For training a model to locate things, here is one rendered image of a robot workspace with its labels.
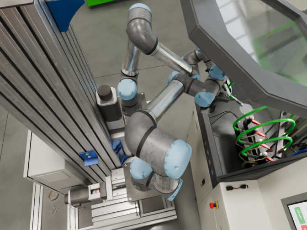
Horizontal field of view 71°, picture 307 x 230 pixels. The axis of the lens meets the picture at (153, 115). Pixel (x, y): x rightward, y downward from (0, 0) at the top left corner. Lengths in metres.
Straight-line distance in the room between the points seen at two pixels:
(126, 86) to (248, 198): 0.95
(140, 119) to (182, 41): 2.90
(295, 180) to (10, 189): 2.55
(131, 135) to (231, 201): 0.85
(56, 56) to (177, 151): 0.42
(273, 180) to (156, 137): 0.84
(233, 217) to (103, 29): 3.32
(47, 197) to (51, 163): 1.14
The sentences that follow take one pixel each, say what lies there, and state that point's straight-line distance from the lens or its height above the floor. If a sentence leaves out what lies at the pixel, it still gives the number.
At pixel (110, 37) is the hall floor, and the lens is 3.71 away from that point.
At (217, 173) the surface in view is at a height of 0.95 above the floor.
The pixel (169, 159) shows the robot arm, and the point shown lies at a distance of 0.63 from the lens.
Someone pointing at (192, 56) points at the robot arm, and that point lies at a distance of 1.30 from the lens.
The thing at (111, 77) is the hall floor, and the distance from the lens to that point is 3.09.
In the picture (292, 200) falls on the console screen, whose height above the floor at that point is 1.18.
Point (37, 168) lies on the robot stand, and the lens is 1.26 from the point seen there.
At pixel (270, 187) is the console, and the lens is 1.36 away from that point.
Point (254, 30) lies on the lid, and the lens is 0.80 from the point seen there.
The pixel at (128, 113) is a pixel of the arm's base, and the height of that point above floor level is 1.07.
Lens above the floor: 2.27
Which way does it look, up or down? 59 degrees down
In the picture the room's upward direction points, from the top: 4 degrees counter-clockwise
